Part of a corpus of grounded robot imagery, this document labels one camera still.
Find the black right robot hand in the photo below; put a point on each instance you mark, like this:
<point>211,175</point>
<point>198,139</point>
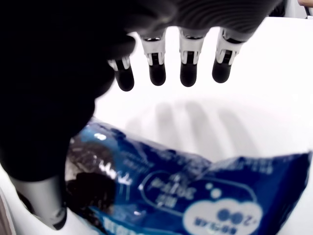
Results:
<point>49,73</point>

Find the blue Oreo cookie packet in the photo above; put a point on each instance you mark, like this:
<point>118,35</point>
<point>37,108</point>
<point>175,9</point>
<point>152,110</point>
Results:
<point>183,191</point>

